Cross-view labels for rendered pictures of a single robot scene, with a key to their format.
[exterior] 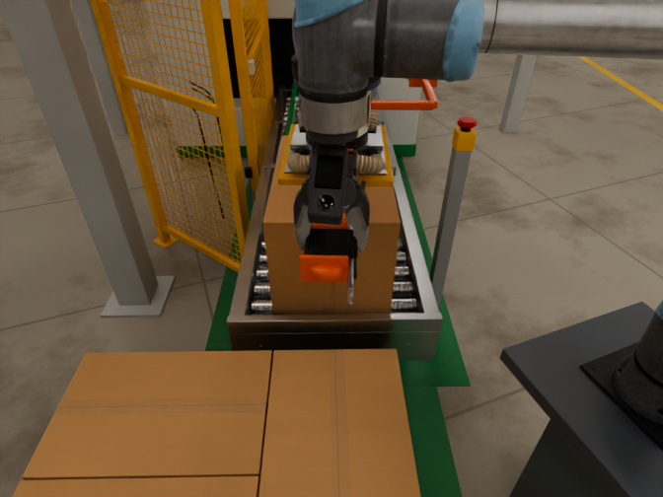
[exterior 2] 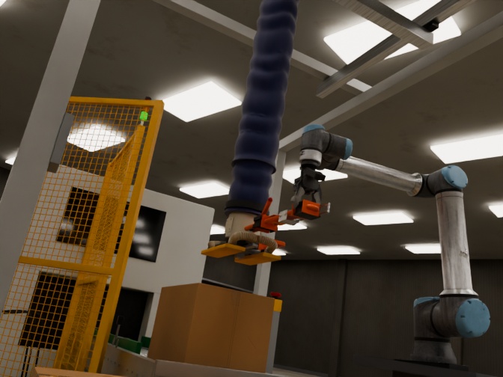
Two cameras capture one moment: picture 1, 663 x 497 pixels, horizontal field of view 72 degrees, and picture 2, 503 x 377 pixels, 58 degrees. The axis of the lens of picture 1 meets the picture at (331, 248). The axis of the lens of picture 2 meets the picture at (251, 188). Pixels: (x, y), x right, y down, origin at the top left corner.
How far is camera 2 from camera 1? 1.59 m
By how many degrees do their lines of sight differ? 61
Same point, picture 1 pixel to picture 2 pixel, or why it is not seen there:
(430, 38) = (342, 141)
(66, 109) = (12, 235)
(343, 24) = (321, 132)
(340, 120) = (318, 156)
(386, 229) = (267, 301)
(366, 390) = not seen: outside the picture
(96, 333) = not seen: outside the picture
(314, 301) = (215, 360)
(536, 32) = (354, 163)
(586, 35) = (367, 167)
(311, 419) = not seen: outside the picture
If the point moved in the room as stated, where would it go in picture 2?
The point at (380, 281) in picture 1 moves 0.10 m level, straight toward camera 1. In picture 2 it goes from (260, 346) to (268, 348)
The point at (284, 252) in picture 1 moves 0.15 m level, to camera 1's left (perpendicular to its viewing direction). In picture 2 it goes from (206, 310) to (174, 304)
